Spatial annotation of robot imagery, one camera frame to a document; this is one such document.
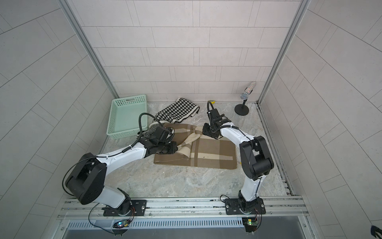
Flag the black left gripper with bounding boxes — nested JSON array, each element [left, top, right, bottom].
[[157, 140, 181, 154]]

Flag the beige plaid scarf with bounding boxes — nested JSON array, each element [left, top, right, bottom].
[[154, 122, 238, 170]]

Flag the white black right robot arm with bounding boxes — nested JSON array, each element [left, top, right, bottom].
[[203, 101, 274, 215]]

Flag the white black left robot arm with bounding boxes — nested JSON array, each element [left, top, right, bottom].
[[62, 119, 178, 216]]

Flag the black white houndstooth scarf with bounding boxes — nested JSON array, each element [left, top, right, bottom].
[[143, 98, 200, 138]]

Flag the mint green plastic basket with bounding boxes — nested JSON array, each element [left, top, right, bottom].
[[106, 94, 148, 139]]

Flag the left green circuit board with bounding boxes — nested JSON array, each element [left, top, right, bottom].
[[112, 220, 130, 229]]

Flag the green circuit board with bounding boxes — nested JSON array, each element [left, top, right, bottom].
[[112, 220, 130, 229], [242, 217, 259, 233]]

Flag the right green circuit board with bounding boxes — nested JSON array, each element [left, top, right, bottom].
[[242, 217, 259, 233]]

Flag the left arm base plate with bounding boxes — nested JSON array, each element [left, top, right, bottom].
[[102, 200, 147, 217]]

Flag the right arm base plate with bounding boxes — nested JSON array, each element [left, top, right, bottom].
[[223, 198, 266, 215]]

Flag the aluminium mounting rail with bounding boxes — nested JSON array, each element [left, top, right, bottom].
[[54, 196, 309, 220]]

